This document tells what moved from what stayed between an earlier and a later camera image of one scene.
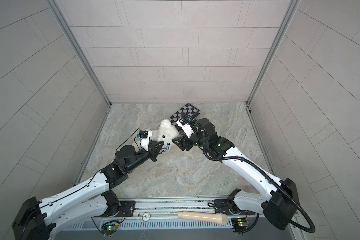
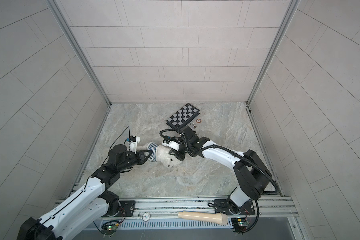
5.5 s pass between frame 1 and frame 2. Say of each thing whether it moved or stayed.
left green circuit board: stayed
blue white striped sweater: moved
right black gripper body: moved
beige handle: stayed
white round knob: stayed
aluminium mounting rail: stayed
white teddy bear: moved
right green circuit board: stayed
